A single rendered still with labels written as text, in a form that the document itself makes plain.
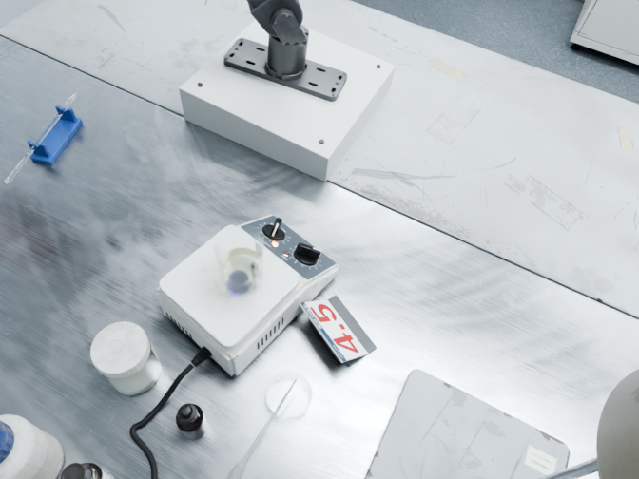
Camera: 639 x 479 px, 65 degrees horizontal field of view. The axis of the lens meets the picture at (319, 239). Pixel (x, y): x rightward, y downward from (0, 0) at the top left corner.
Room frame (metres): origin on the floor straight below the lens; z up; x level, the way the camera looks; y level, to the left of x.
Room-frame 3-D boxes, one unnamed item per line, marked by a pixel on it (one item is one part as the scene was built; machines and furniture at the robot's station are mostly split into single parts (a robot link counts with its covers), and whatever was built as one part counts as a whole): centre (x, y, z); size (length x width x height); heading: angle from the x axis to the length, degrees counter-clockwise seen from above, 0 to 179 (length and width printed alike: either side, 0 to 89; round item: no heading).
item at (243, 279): (0.28, 0.08, 1.02); 0.06 x 0.05 x 0.08; 160
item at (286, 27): (0.69, 0.10, 1.06); 0.09 x 0.06 x 0.06; 20
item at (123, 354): (0.18, 0.20, 0.94); 0.06 x 0.06 x 0.08
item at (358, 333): (0.27, -0.04, 0.92); 0.09 x 0.06 x 0.04; 41
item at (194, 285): (0.27, 0.10, 0.98); 0.12 x 0.12 x 0.01; 56
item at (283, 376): (0.17, 0.01, 0.91); 0.06 x 0.06 x 0.02
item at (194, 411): (0.13, 0.11, 0.94); 0.03 x 0.03 x 0.07
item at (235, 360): (0.29, 0.08, 0.94); 0.22 x 0.13 x 0.08; 146
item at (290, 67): (0.70, 0.09, 1.00); 0.20 x 0.07 x 0.08; 77
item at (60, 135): (0.53, 0.43, 0.92); 0.10 x 0.03 x 0.04; 173
